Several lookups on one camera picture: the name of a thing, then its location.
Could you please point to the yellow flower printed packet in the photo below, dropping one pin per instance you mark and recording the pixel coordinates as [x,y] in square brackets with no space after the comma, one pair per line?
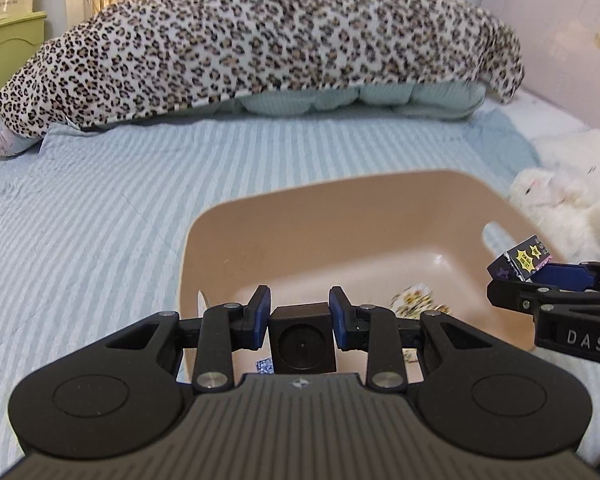
[416,297]

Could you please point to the white plush toy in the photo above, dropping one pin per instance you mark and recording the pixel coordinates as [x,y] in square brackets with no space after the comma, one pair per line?
[570,200]

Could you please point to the light green quilt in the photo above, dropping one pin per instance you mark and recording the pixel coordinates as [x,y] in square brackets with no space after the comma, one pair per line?
[360,101]

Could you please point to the small dark printed box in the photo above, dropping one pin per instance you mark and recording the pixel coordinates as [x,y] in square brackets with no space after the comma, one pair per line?
[522,261]

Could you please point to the green wooden cabinet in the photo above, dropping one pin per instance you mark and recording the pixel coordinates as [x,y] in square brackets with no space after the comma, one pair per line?
[7,55]

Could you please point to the leopard print blanket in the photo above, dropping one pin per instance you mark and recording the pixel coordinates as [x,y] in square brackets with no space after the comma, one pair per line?
[260,45]

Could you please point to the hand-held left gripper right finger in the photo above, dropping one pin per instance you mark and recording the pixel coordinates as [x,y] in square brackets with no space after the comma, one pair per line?
[338,318]

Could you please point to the pink padded headboard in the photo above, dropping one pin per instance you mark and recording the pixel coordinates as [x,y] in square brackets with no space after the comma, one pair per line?
[555,45]

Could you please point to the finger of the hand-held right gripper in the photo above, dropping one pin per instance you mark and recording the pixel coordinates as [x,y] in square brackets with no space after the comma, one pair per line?
[560,280]

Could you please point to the black cube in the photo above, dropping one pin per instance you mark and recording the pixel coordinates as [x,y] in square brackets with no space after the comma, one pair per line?
[302,337]

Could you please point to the beige plastic basin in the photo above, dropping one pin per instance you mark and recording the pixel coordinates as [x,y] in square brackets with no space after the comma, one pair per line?
[300,240]

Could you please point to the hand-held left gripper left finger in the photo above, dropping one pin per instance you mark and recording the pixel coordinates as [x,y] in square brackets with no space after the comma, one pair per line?
[260,317]

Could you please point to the pink floral pillow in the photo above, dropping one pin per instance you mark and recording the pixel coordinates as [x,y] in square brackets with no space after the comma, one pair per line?
[7,141]

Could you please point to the small blue patterned packet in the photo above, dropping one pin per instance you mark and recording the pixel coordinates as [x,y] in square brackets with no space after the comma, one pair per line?
[264,365]

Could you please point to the striped blue bed sheet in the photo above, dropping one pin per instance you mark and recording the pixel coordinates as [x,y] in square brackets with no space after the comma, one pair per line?
[105,210]

